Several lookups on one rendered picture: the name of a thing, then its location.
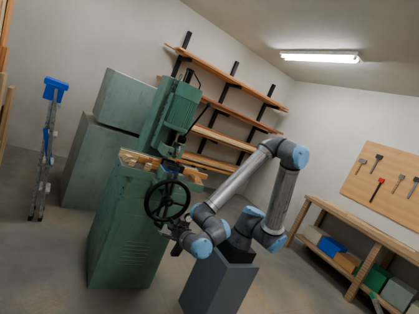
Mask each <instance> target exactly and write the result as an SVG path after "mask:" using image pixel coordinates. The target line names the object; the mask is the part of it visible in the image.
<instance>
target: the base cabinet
mask: <svg viewBox="0 0 419 314"><path fill-rule="evenodd" d="M158 205H159V202H157V201H151V200H149V208H150V210H151V212H152V211H154V210H155V209H156V208H158ZM182 208H183V206H177V205H172V206H170V207H169V208H168V212H167V215H166V217H171V216H174V215H175V214H177V213H178V212H180V211H181V209H182ZM158 230H159V231H161V229H159V228H158V227H157V226H155V225H154V220H153V219H151V218H150V217H149V216H148V215H147V214H146V212H145V208H144V199H140V198H136V197H130V196H124V195H123V193H122V189H121V186H120V182H119V179H118V175H117V170H116V168H115V164H114V165H113V168H112V171H111V173H110V176H109V179H108V182H107V185H106V187H105V190H104V193H103V196H102V198H101V201H100V204H99V207H98V209H97V212H96V215H95V217H94V221H93V223H92V226H91V228H90V231H89V234H88V236H87V280H88V288H150V285H151V283H152V281H153V278H154V276H155V274H156V272H157V269H158V266H159V264H160V262H161V259H162V257H163V254H164V253H165V250H166V248H167V245H168V243H169V241H170V239H168V238H166V237H163V236H162V235H160V234H159V233H158Z"/></svg>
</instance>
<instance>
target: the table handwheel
mask: <svg viewBox="0 0 419 314"><path fill-rule="evenodd" d="M171 183H172V184H178V185H180V186H181V187H182V188H183V189H184V190H185V192H186V202H185V204H182V203H179V202H176V201H174V200H173V198H172V197H171V196H170V195H169V186H168V184H171ZM164 184H166V194H164V195H163V204H161V205H160V206H159V207H158V208H156V209H155V210H154V211H152V212H151V210H150V208H149V200H150V197H151V195H152V194H153V192H154V191H155V190H156V189H157V188H159V187H160V186H162V185H164ZM158 190H159V192H160V193H161V195H162V193H163V190H162V189H158ZM190 201H191V193H190V190H189V188H188V186H187V185H186V184H185V183H184V182H183V181H180V180H178V179H164V180H162V181H160V182H158V183H156V184H155V185H153V186H152V187H151V188H150V189H149V191H148V192H147V194H146V196H145V200H144V208H145V212H146V214H147V215H148V216H149V217H150V218H151V219H153V220H154V221H157V222H169V217H158V216H156V215H154V213H156V212H157V211H158V210H159V209H161V208H162V207H163V206H166V207H170V206H172V205H173V204H176V205H179V206H183V208H182V209H181V211H180V212H178V213H177V214H175V215H174V216H171V218H172V219H173V220H175V219H177V218H179V217H180V216H181V215H183V214H184V213H185V211H186V210H187V208H188V206H189V205H190Z"/></svg>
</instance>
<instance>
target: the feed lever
mask: <svg viewBox="0 0 419 314"><path fill-rule="evenodd" d="M208 107H211V103H210V102H208V103H207V104H206V108H205V109H204V110H203V111H202V113H201V114H200V115H199V117H198V118H197V119H196V120H195V122H194V123H193V124H192V125H191V127H190V128H189V130H188V132H189V131H190V130H191V129H192V128H193V126H194V125H195V123H196V122H197V121H198V120H199V119H200V117H201V116H202V114H204V112H205V111H206V109H207V108H208ZM188 132H187V133H185V135H184V136H182V135H180V136H179V137H178V139H177V142H178V143H182V144H185V142H186V135H187V134H188Z"/></svg>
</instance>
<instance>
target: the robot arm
mask: <svg viewBox="0 0 419 314"><path fill-rule="evenodd" d="M309 156H310V153H309V150H308V149H307V148H306V147H304V146H303V145H300V144H298V143H296V142H294V141H291V140H289V139H287V138H285V137H281V136H277V137H272V138H268V139H266V140H263V141H262V142H260V143H259V144H258V145H257V147H256V151H255V152H254V153H253V154H252V155H251V156H250V157H249V158H248V159H247V160H246V161H245V162H244V163H243V164H242V165H241V166H240V167H239V168H238V169H237V170H236V171H235V172H234V173H233V174H232V175H231V176H230V177H229V178H228V179H227V180H226V181H225V182H224V183H223V184H222V185H221V186H220V187H219V188H218V189H217V190H216V191H215V192H214V193H213V194H212V195H211V196H210V197H209V198H208V199H207V200H205V201H204V202H203V203H197V204H195V205H194V206H193V207H192V208H191V211H190V217H191V218H192V220H193V221H194V222H195V223H196V224H197V225H198V226H199V227H200V228H201V229H202V230H203V231H202V232H200V233H199V234H195V233H194V232H192V231H191V230H192V229H190V228H189V227H188V226H186V225H181V224H174V223H173V227H172V231H173V232H172V235H171V230H168V226H167V225H166V224H165V225H164V226H163V228H162V230H161V231H159V230H158V233H159V234H160V235H162V236H163V237H166V238H168V239H171V240H173V241H176V244H175V246H174V248H173V249H172V251H171V252H170V254H171V256H172V257H179V255H180V254H181V252H182V250H183V249H185V250H186V251H187V252H189V253H190V254H191V255H192V256H193V257H195V258H197V259H205V258H207V257H208V256H209V255H210V254H211V252H212V249H213V248H214V247H216V246H217V245H218V244H220V243H221V242H222V241H224V240H226V239H227V240H228V242H229V243H230V244H232V245H233V246H235V247H236V248H238V249H240V250H243V251H249V250H250V248H251V242H252V238H253V239H255V240H256V241H257V242H258V243H259V244H261V245H262V246H263V247H264V248H265V249H266V250H267V251H269V252H270V253H272V254H273V253H276V252H277V251H278V250H279V249H281V248H282V246H283V245H284V244H285V243H286V240H287V235H285V234H284V225H283V222H284V219H285V216H286V212H287V209H288V207H289V203H290V201H291V197H292V194H293V191H294V188H295V185H296V181H297V178H298V175H299V172H300V170H301V169H303V168H305V167H306V165H307V163H308V161H309ZM275 157H277V158H279V159H281V160H280V163H279V169H278V172H277V176H276V180H275V183H274V187H273V190H272V194H271V199H270V202H269V206H268V209H267V213H266V215H265V213H263V212H262V211H260V210H259V209H257V208H255V207H252V206H246V207H245V208H244V209H243V210H242V213H241V214H240V216H239V218H238V220H237V221H236V223H235V225H234V227H233V228H232V229H230V227H229V225H228V223H227V222H226V221H225V220H224V219H220V220H218V219H217V218H216V217H215V216H214V215H215V214H216V213H217V212H218V211H219V210H220V209H221V208H222V207H223V206H224V205H225V204H226V203H227V202H228V201H229V200H230V199H231V198H232V197H233V196H234V195H235V193H236V192H237V191H238V190H239V189H240V188H241V187H242V186H243V185H244V184H245V183H246V182H247V181H248V180H249V179H250V178H251V177H252V176H253V175H254V174H255V173H256V172H257V171H258V170H259V169H260V168H261V167H262V166H263V165H264V164H265V162H266V161H268V160H273V159H274V158H275ZM265 216H266V217H265ZM264 217H265V218H264Z"/></svg>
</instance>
